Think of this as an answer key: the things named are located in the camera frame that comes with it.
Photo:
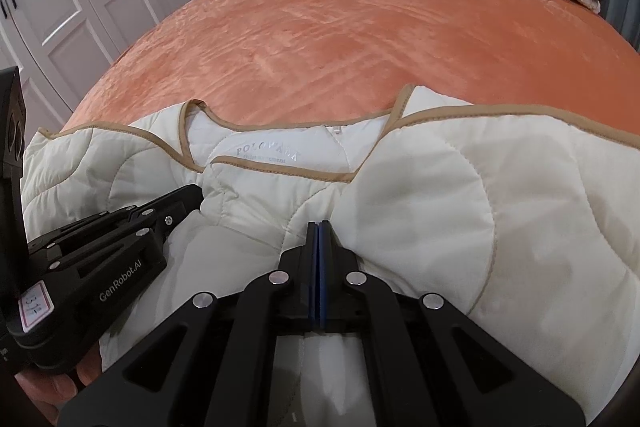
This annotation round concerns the cream quilted jacket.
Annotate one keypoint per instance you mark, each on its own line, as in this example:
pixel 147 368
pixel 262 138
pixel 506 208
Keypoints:
pixel 425 207

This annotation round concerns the person's left hand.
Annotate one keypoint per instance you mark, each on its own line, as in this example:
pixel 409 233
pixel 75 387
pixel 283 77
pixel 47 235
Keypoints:
pixel 55 392

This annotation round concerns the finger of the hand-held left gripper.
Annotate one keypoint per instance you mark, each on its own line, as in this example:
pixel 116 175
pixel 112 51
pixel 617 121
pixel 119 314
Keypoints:
pixel 170 207

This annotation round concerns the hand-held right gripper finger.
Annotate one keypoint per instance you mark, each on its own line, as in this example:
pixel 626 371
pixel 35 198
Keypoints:
pixel 313 267
pixel 324 267

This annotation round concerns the orange plush blanket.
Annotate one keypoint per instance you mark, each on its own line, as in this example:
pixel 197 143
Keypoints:
pixel 350 32

